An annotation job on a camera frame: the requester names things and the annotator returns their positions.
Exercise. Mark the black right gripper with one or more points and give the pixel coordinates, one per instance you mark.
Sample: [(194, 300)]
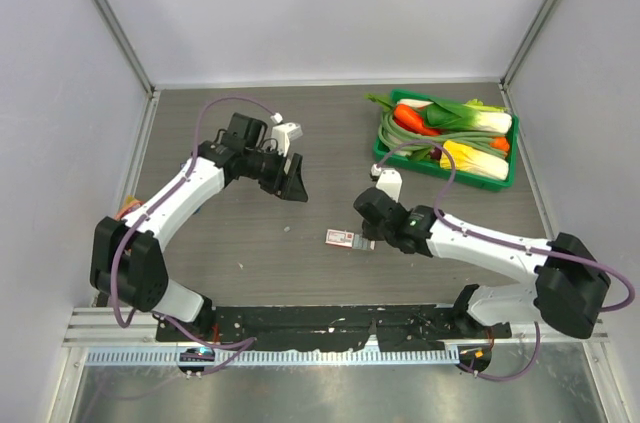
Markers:
[(369, 233)]

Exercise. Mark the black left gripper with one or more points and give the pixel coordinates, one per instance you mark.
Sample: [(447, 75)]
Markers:
[(293, 188)]

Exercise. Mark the white red staple box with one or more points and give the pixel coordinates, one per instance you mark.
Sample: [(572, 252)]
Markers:
[(349, 240)]

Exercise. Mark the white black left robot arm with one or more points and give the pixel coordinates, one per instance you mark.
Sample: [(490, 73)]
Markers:
[(128, 253)]

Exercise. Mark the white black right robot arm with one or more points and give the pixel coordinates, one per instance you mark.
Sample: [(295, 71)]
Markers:
[(554, 282)]

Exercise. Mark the green long beans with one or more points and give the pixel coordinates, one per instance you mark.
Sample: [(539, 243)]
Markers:
[(391, 135)]

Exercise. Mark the green plastic basket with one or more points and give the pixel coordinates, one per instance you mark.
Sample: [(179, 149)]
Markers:
[(430, 165)]

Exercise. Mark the yellow white napa cabbage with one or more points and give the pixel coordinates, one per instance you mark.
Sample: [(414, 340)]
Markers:
[(470, 160)]

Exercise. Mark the green white bok choy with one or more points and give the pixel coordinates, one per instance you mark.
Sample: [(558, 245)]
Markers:
[(449, 116)]

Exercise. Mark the white radish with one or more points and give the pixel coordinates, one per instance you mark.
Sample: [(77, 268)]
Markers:
[(414, 103)]

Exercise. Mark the small orange carrot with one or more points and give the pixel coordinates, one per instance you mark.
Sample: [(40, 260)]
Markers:
[(501, 144)]

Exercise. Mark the orange snack packet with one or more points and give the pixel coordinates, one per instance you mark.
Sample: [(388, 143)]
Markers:
[(131, 204)]

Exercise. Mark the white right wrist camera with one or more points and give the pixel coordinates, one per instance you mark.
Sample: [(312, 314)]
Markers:
[(388, 180)]

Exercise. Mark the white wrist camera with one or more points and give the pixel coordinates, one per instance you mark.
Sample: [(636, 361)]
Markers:
[(388, 180), (284, 133)]

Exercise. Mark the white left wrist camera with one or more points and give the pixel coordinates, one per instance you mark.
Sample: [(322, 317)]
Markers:
[(284, 133)]

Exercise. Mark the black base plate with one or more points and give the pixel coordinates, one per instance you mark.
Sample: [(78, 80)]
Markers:
[(333, 328)]

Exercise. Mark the aluminium front rail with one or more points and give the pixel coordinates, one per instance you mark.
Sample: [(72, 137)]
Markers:
[(110, 345)]

